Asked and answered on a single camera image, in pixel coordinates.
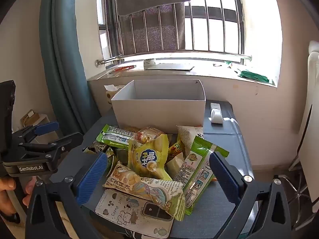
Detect orange red snack packet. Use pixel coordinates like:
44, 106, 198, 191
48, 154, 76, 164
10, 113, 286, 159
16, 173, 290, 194
167, 142, 185, 162

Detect long green snack packet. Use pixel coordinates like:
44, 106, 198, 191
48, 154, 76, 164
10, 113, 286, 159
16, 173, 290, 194
96, 124, 136, 150

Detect person's left hand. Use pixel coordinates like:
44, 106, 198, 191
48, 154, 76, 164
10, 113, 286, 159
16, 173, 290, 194
0, 178, 38, 215

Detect white patterned snack packet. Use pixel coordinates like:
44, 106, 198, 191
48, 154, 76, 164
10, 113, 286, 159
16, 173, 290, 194
176, 125, 204, 155

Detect grey flat board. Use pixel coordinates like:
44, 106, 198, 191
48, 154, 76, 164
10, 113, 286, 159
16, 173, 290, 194
146, 63, 195, 71

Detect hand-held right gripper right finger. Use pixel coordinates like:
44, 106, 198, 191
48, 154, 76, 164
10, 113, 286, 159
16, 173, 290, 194
209, 151, 293, 239

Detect dark green snack packet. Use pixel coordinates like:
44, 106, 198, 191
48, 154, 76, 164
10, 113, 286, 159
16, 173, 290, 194
83, 142, 108, 155

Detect beige tissue pack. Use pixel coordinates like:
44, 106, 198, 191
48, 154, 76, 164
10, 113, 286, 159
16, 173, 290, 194
104, 85, 125, 104

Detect small green snack packet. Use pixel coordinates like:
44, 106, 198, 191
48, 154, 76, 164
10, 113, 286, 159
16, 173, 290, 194
106, 148, 129, 177

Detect teal curtain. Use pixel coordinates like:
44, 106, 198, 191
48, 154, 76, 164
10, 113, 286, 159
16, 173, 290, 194
39, 0, 101, 140

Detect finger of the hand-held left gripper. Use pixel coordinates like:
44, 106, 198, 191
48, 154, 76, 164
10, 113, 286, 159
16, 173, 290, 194
19, 132, 83, 170
12, 121, 59, 141

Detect metal stool legs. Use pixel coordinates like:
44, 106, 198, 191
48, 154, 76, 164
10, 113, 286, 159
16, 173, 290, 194
282, 174, 315, 229

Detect white remote control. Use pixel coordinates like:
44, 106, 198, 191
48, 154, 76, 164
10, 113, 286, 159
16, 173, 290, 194
210, 103, 223, 124

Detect steel window guard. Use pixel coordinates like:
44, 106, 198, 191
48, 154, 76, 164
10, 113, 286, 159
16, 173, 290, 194
88, 0, 252, 68

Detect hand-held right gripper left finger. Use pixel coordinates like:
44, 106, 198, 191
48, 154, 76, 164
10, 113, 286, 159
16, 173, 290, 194
25, 152, 109, 239

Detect grey mesh window screen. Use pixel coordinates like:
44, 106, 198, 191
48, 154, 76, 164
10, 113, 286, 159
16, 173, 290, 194
118, 2, 186, 55

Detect white cardboard box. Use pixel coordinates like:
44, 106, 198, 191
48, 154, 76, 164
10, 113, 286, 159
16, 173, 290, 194
111, 80, 206, 131

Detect brown cardboard box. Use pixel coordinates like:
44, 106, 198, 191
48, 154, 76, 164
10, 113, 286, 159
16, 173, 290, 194
20, 110, 40, 126

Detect green plastic bag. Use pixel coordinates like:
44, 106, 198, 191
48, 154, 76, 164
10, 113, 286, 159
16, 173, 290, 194
224, 60, 275, 84

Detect yellow chips packet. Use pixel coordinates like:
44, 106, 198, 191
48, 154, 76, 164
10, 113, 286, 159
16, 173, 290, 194
128, 134, 172, 181

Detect phone with cartoon case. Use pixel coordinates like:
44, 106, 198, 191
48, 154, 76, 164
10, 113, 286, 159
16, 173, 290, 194
95, 189, 174, 238

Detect orange handled tool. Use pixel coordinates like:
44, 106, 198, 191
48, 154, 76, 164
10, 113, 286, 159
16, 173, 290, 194
113, 65, 137, 72

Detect clear round bread packet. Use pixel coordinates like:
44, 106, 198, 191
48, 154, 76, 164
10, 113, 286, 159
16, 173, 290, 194
135, 126, 165, 142

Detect green wafer packet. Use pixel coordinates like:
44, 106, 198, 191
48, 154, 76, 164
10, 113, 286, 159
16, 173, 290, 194
173, 136, 230, 216

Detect cream illustrated snack packet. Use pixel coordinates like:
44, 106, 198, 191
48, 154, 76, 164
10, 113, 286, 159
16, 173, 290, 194
103, 161, 186, 221

